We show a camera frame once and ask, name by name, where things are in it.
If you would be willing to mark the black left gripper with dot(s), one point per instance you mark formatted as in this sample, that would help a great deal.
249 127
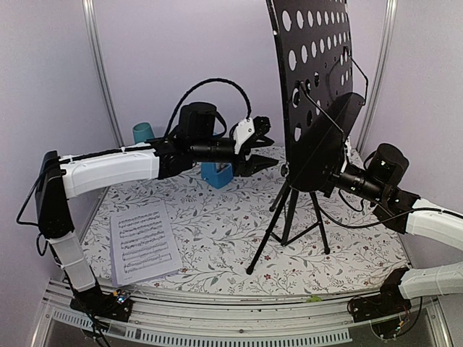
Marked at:
250 166

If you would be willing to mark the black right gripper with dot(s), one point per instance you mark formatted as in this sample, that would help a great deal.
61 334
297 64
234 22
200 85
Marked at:
330 172

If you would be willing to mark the black music stand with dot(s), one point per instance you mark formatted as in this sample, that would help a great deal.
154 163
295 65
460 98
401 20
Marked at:
314 52

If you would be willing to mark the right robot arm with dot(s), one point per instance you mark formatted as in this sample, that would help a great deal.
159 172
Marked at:
405 213

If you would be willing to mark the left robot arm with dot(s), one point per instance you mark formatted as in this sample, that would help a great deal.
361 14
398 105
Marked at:
63 177

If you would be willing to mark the blue metronome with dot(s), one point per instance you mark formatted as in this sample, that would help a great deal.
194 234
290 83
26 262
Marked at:
218 175

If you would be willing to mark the floral table mat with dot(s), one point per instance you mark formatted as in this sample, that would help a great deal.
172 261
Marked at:
219 230

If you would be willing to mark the teal ceramic vase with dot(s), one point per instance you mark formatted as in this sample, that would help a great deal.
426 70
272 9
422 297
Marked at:
142 132

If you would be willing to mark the green tape piece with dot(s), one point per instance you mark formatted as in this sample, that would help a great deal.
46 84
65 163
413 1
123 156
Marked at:
313 298

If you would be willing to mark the sheet music booklet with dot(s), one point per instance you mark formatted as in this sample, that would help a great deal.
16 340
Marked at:
143 246

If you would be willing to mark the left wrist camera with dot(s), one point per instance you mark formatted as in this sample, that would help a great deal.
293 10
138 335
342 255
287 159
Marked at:
241 132

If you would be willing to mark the aluminium frame post right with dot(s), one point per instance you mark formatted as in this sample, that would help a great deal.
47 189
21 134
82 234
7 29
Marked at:
386 39

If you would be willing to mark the aluminium front rail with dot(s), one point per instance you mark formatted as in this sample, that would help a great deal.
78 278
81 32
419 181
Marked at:
163 317

